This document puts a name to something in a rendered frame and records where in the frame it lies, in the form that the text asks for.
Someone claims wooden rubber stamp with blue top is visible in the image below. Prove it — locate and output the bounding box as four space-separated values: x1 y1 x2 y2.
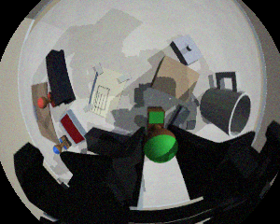
53 135 72 154

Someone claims brown rectangular board with grey clip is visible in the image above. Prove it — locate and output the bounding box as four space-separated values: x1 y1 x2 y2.
31 82 60 146

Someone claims wooden hand stamp with green top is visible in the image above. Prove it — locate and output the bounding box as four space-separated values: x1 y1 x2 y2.
143 107 178 163

